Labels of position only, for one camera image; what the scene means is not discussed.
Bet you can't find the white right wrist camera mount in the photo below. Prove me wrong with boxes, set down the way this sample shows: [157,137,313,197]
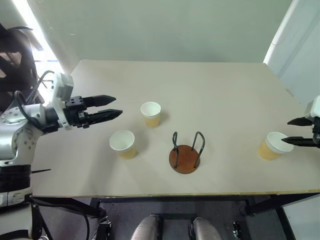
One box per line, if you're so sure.
[305,94,320,119]

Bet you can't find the grey rounded shape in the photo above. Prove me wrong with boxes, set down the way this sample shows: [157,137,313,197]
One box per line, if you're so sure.
[191,216,221,240]
[130,215,161,240]

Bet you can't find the tan paper cup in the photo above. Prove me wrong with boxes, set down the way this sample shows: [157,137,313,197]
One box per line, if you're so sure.
[140,101,162,129]
[108,129,137,160]
[257,131,295,162]

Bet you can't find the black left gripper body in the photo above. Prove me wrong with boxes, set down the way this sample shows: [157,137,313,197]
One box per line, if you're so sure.
[62,95,91,129]

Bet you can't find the dark chair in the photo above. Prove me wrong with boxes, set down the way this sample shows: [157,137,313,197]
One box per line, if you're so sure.
[0,23,45,112]

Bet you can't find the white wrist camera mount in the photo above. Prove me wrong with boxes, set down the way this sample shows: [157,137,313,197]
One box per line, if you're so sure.
[305,94,320,119]
[50,72,75,131]

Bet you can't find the wire cup holder wooden base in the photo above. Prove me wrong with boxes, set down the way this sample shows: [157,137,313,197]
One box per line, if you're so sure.
[168,131,207,175]

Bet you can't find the black table frame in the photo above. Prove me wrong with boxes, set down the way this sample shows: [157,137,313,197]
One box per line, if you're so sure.
[31,191,320,240]

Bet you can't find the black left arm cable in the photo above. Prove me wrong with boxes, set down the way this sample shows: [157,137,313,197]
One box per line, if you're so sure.
[13,70,55,133]

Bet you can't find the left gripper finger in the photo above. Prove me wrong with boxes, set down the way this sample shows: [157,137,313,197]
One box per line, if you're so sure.
[83,94,117,108]
[87,108,124,125]

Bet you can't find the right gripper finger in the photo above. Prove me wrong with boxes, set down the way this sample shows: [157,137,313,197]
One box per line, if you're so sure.
[287,116,313,126]
[280,136,317,148]

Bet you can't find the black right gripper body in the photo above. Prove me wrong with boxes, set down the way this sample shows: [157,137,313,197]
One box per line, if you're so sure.
[310,115,320,150]

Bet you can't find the black zip tie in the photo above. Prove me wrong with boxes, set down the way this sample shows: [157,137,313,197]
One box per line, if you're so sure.
[30,168,52,175]

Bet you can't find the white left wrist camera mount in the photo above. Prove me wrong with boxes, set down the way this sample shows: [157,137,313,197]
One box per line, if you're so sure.
[50,72,75,131]

